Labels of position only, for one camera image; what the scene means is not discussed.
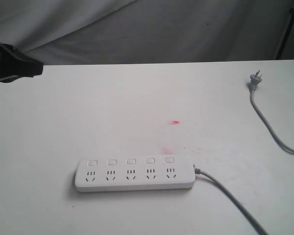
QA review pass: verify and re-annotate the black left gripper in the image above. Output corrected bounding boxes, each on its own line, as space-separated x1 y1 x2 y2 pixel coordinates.
0 43 44 83

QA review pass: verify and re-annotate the white five-outlet power strip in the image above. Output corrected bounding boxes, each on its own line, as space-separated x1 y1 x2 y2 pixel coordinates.
74 155 196 192

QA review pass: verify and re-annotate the grey backdrop cloth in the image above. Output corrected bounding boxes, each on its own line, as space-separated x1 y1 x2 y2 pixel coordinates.
0 0 294 65

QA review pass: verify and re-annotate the black tripod stand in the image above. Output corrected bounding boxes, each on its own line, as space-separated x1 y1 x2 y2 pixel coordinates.
275 4 294 60

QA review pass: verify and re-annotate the grey cable with plug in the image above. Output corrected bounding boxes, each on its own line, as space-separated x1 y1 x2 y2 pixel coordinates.
193 69 294 235

